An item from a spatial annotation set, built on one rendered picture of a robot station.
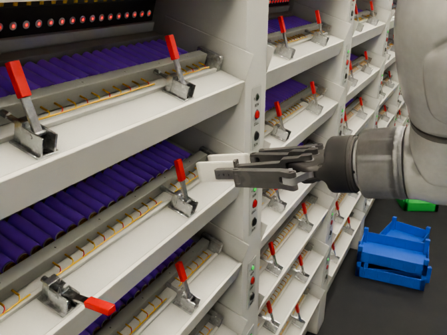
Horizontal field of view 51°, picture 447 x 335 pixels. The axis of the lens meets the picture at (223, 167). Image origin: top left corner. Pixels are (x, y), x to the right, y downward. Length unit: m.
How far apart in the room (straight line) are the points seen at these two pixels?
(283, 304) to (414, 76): 1.11
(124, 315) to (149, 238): 0.16
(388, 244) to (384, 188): 1.87
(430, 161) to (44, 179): 0.40
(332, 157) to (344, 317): 1.52
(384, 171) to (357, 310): 1.58
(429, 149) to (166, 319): 0.52
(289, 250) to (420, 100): 0.96
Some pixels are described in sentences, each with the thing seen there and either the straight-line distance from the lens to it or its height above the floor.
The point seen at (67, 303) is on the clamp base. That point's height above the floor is 0.95.
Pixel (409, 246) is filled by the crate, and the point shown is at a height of 0.10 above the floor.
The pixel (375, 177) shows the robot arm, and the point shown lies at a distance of 0.58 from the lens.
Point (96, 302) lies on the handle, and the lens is 0.55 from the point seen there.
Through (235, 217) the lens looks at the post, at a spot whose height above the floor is 0.84.
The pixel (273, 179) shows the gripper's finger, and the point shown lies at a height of 1.05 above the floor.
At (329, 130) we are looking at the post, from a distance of 1.56.
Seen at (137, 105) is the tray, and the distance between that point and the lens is 0.64.
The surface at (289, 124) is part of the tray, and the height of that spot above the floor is 0.94.
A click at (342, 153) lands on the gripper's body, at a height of 1.09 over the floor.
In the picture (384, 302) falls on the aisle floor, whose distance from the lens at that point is 2.20.
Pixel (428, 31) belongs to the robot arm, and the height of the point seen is 1.25.
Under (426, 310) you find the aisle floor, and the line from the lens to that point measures 2.22.
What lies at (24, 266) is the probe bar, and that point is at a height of 0.98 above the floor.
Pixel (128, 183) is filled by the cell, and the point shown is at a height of 0.99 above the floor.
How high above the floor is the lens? 1.29
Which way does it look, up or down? 22 degrees down
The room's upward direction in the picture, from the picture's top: straight up
